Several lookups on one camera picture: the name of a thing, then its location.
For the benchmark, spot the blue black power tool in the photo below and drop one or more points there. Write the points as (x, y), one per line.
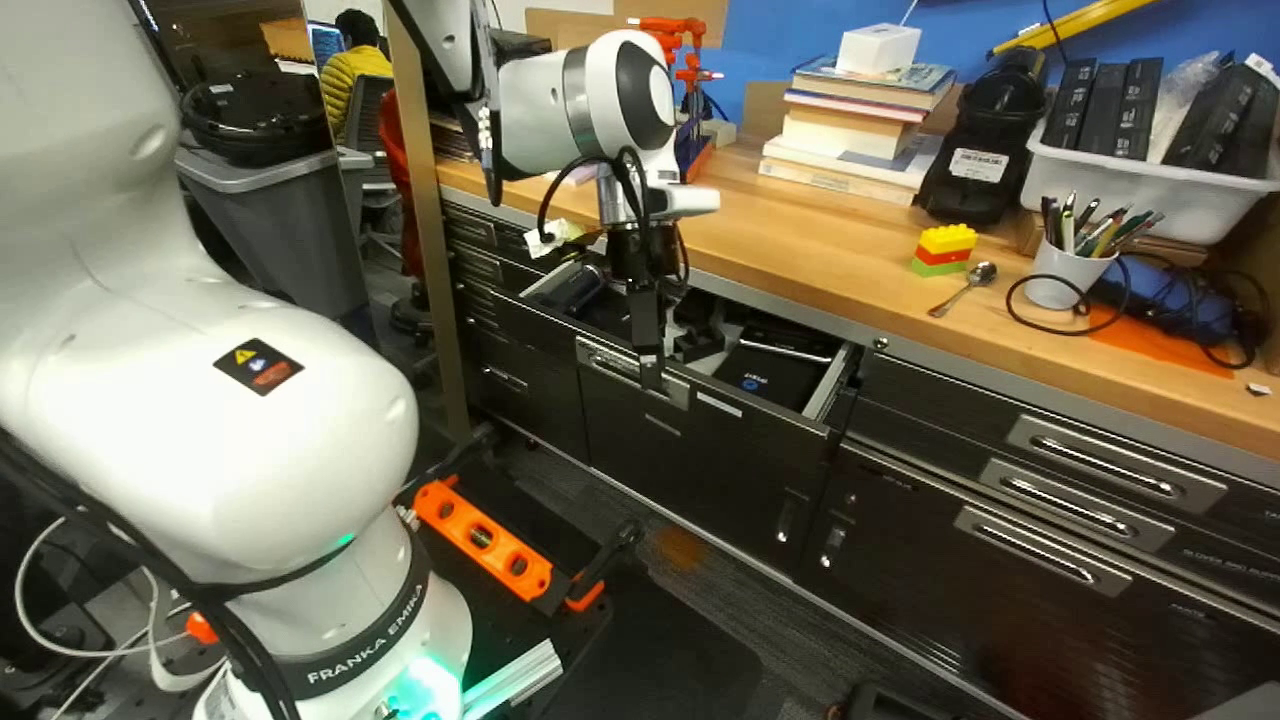
(1166, 298)

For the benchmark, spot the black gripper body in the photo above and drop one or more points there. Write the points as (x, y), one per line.
(651, 262)

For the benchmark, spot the grey trash bin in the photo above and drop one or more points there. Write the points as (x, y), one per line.
(285, 221)

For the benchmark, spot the coloured toy brick stack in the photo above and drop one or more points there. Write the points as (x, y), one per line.
(940, 248)

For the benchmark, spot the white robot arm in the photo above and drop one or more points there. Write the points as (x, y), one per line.
(244, 450)

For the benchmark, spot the yellow ruler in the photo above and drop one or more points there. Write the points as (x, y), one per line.
(1071, 25)

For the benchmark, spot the metal spoon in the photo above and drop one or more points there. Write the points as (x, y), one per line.
(983, 272)

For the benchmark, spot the stack of books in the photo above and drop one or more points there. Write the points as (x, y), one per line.
(862, 135)

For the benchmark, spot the black drawer cabinet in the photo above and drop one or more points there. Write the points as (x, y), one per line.
(1044, 560)

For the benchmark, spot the white plastic bin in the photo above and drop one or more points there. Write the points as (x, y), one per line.
(1190, 207)

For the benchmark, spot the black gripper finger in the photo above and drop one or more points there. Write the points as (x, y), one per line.
(644, 326)

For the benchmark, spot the grey drawer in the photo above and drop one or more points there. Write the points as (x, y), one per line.
(552, 358)

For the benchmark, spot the white pen cup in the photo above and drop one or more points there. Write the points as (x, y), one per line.
(1062, 276)

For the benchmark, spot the black device with label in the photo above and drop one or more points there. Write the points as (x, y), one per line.
(983, 160)

